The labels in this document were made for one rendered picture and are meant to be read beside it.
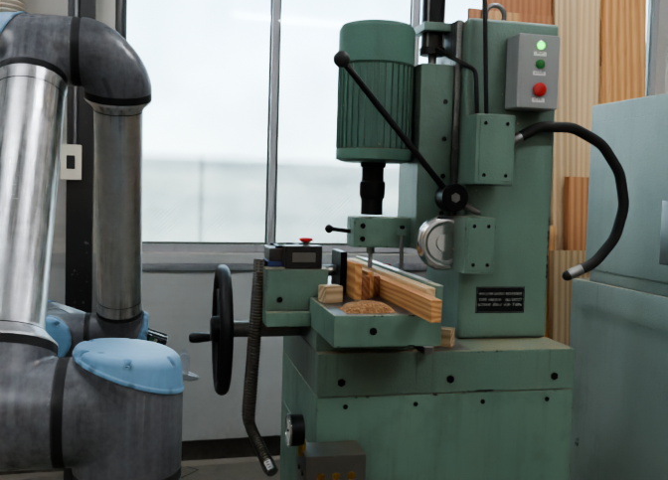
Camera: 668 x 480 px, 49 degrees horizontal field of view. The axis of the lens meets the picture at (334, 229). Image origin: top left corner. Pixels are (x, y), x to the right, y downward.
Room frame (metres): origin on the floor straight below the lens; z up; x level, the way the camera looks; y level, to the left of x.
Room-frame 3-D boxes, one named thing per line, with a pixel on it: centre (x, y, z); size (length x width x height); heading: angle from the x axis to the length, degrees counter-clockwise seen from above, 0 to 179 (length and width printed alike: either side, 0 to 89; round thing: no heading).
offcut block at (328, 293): (1.49, 0.00, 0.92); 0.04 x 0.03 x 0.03; 120
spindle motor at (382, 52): (1.71, -0.09, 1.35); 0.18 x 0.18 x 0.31
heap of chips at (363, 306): (1.40, -0.07, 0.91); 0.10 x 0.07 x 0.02; 103
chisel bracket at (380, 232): (1.71, -0.11, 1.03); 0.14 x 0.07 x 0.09; 103
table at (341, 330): (1.63, 0.01, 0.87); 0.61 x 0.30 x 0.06; 13
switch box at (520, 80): (1.64, -0.43, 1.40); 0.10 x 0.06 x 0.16; 103
